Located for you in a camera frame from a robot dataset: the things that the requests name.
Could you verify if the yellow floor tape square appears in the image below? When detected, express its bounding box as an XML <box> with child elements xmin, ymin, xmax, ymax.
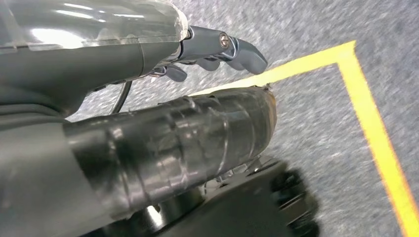
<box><xmin>189</xmin><ymin>40</ymin><xmax>419</xmax><ymax>237</ymax></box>

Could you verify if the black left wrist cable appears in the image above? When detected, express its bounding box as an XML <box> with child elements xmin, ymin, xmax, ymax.
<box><xmin>109</xmin><ymin>80</ymin><xmax>133</xmax><ymax>115</ymax></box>

